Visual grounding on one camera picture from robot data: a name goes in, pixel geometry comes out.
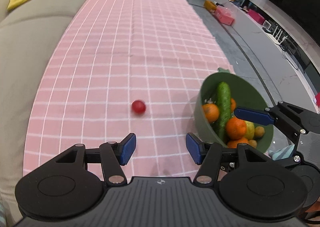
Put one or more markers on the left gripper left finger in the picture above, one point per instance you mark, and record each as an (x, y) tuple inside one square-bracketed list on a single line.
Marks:
[(114, 155)]

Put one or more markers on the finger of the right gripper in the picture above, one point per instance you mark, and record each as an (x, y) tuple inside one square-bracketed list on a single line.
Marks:
[(255, 116)]

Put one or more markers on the pink storage box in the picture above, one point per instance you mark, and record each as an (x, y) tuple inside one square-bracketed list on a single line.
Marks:
[(224, 15)]

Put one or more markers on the large orange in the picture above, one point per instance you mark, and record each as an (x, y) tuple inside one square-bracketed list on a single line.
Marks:
[(234, 143)]

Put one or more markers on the pink checkered tablecloth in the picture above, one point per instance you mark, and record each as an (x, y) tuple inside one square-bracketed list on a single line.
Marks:
[(113, 53)]

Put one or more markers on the orange box on floor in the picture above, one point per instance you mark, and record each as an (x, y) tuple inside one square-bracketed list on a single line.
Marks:
[(210, 6)]

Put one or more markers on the red cherry tomato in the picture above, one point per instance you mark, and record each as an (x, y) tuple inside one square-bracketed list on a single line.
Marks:
[(138, 107)]

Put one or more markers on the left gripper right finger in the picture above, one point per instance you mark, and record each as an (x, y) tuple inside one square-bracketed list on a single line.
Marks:
[(207, 155)]

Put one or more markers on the green cucumber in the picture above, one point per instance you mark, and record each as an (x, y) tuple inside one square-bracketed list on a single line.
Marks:
[(223, 102)]

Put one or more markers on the beige sofa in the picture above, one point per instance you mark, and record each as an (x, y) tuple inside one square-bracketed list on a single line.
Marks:
[(29, 35)]

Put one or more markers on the green colander bowl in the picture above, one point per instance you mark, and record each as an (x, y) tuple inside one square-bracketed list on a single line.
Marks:
[(243, 93)]

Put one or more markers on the white tv console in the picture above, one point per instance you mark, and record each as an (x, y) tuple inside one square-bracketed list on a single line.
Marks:
[(268, 59)]

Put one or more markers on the brown kiwi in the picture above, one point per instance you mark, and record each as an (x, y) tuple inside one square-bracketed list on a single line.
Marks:
[(259, 132), (253, 143)]

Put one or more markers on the yellow green pear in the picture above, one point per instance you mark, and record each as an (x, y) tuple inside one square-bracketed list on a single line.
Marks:
[(250, 130)]

